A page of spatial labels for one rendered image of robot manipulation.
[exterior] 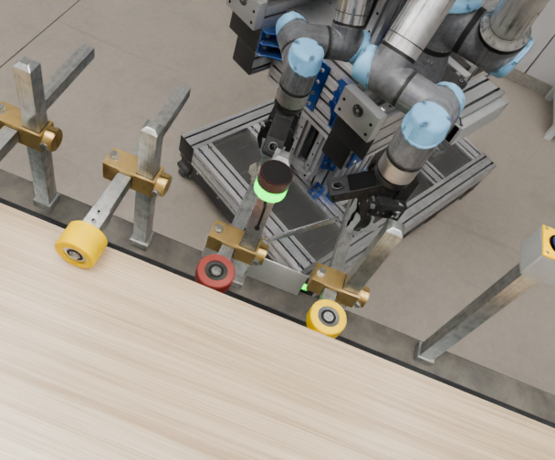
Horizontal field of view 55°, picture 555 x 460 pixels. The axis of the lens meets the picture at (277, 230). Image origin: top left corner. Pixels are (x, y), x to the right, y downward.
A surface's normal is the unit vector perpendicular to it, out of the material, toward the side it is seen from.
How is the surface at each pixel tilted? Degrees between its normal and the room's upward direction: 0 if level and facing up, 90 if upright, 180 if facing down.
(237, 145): 0
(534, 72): 90
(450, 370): 0
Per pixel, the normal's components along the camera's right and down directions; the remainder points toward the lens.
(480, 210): 0.25, -0.55
